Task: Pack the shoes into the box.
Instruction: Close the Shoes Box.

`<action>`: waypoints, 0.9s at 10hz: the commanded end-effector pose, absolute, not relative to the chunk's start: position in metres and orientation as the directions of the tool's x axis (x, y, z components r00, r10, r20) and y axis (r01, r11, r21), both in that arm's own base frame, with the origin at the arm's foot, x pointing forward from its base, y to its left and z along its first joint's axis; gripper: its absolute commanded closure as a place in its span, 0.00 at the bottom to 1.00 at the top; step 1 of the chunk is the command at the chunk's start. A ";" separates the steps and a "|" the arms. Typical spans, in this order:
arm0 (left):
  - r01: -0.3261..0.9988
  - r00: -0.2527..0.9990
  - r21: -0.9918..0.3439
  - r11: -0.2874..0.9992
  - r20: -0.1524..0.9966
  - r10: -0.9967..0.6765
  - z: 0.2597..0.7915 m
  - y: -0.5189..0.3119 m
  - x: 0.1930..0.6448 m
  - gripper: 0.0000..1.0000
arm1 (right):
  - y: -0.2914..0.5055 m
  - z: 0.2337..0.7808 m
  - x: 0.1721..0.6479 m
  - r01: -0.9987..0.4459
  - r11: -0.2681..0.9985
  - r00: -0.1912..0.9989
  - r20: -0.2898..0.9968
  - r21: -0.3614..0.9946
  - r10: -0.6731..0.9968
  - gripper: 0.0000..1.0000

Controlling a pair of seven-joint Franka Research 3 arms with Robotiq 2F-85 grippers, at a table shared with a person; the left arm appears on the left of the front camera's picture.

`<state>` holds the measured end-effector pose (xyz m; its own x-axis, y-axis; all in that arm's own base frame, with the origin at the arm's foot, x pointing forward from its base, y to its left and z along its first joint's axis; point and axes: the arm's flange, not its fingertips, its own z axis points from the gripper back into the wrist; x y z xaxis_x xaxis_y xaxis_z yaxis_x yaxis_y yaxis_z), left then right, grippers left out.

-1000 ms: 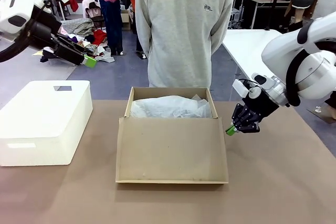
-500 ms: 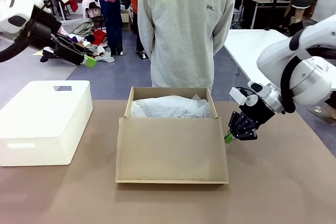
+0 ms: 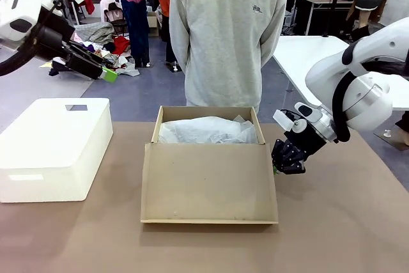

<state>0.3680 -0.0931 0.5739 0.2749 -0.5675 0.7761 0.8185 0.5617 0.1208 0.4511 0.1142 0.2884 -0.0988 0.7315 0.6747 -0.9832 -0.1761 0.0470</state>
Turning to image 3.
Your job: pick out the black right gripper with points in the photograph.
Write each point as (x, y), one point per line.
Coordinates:
(306, 142)

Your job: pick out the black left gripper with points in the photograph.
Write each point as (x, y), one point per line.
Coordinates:
(52, 39)

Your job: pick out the white tissue paper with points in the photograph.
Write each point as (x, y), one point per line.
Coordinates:
(204, 130)

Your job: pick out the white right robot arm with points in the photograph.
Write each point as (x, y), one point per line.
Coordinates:
(367, 103)

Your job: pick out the brown cardboard shoe box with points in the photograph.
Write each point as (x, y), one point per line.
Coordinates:
(207, 186)

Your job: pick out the white foam box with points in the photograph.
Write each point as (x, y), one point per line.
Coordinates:
(54, 145)

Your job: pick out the grey plaid cloth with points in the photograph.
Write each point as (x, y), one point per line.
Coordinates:
(96, 31)

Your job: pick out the red garment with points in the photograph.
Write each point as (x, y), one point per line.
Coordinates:
(121, 44)

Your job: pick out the white crumpled cloth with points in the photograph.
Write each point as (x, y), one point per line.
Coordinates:
(129, 70)

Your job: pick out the pink chair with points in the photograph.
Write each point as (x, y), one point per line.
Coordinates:
(107, 6)

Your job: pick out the small cardboard carton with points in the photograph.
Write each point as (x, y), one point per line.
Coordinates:
(154, 23)

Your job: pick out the white table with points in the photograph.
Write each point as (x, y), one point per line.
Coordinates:
(303, 55)

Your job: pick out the person in grey sweatshirt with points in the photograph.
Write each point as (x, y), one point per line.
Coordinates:
(223, 46)

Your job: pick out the black tripod pole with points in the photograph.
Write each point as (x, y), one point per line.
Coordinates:
(334, 11)

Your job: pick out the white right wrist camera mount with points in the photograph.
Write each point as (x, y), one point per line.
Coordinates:
(282, 119)

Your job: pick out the grey floor base plate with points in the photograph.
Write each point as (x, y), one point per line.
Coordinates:
(396, 144)

